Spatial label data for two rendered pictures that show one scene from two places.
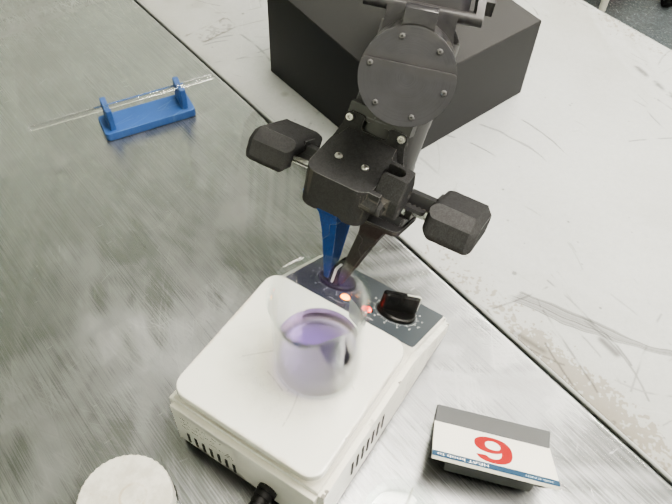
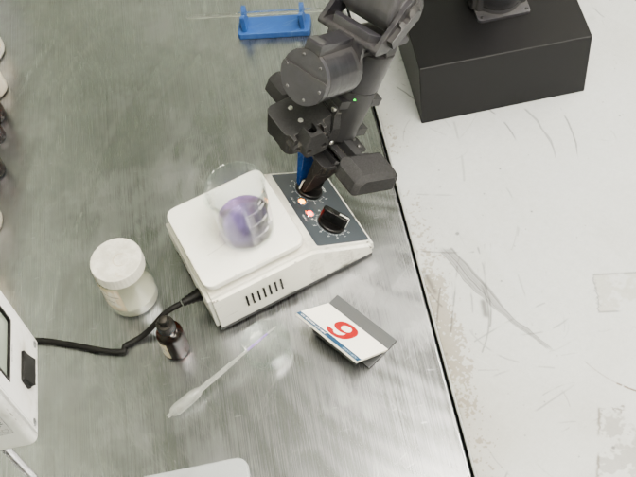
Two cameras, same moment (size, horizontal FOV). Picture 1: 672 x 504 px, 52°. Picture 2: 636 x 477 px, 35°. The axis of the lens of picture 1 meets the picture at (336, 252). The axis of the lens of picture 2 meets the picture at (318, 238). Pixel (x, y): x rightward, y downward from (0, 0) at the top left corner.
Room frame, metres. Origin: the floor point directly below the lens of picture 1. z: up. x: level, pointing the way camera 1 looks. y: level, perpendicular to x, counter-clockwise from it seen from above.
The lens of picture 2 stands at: (-0.20, -0.47, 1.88)
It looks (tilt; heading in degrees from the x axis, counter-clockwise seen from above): 55 degrees down; 41
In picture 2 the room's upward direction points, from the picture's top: 11 degrees counter-clockwise
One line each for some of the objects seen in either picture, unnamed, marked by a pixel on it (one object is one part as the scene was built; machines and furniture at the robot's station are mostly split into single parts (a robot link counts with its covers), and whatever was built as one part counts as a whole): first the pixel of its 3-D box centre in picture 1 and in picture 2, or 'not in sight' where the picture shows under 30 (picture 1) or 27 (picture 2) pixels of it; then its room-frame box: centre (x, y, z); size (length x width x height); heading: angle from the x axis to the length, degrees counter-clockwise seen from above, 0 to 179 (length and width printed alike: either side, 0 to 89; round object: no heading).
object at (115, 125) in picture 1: (145, 106); (273, 20); (0.58, 0.21, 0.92); 0.10 x 0.03 x 0.04; 120
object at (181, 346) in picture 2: not in sight; (169, 334); (0.11, 0.04, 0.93); 0.03 x 0.03 x 0.07
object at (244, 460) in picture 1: (313, 371); (261, 239); (0.26, 0.01, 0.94); 0.22 x 0.13 x 0.08; 149
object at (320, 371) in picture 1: (316, 336); (239, 210); (0.24, 0.01, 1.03); 0.07 x 0.06 x 0.08; 164
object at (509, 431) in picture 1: (493, 444); (346, 327); (0.21, -0.12, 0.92); 0.09 x 0.06 x 0.04; 78
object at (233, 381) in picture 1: (292, 368); (234, 228); (0.23, 0.03, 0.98); 0.12 x 0.12 x 0.01; 59
